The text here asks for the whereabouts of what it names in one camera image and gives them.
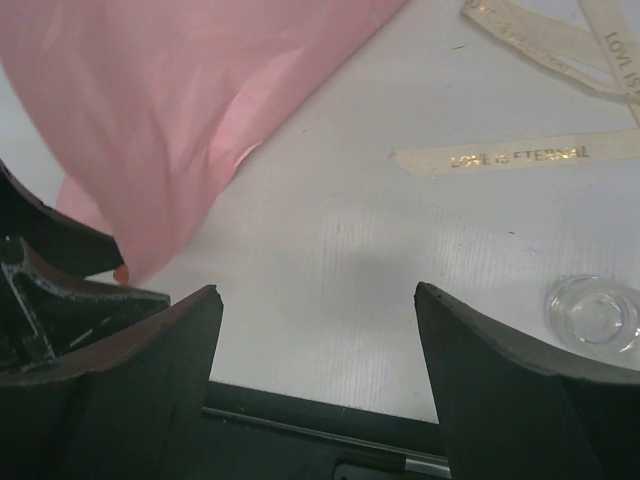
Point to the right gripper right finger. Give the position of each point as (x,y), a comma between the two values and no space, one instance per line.
(511,406)

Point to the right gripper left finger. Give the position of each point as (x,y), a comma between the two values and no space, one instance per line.
(126,407)

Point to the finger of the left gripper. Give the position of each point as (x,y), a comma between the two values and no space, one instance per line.
(46,314)
(64,243)

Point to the pink wrapping paper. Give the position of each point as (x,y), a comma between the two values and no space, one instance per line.
(151,106)

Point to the cream ribbon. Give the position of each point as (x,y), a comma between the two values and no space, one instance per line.
(550,83)

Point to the clear glass vase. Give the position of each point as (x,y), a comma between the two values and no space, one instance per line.
(597,318)

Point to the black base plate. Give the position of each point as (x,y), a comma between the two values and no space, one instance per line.
(250,434)

